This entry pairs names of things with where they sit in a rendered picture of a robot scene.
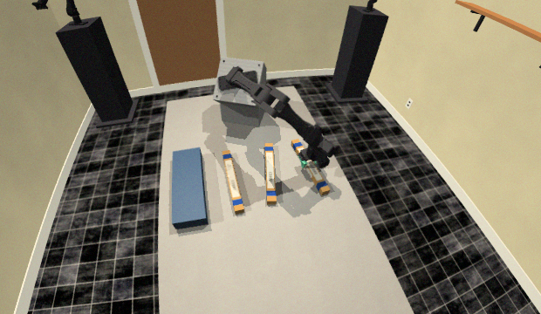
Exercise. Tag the cream electrode pack with blue band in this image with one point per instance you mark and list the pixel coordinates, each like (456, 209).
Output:
(233, 186)

